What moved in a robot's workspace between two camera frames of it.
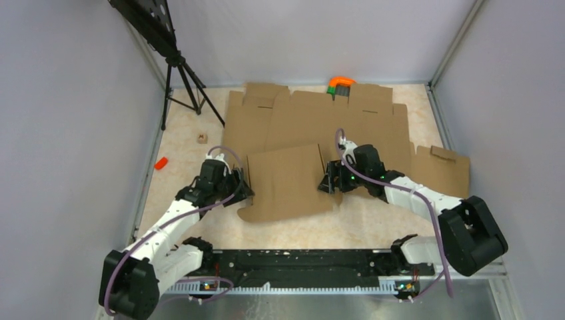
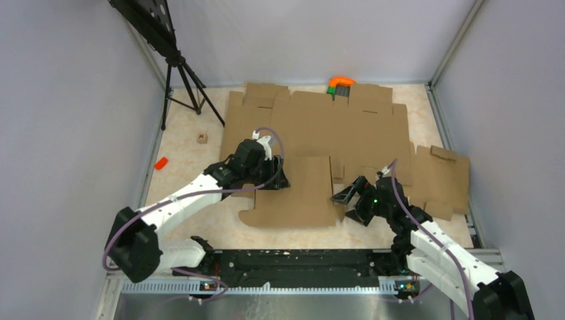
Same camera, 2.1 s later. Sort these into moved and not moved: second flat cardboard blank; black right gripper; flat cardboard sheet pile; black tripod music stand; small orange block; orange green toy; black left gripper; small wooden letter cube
Moved: black right gripper; black left gripper
Not moved: black tripod music stand; small wooden letter cube; flat cardboard sheet pile; orange green toy; small orange block; second flat cardboard blank
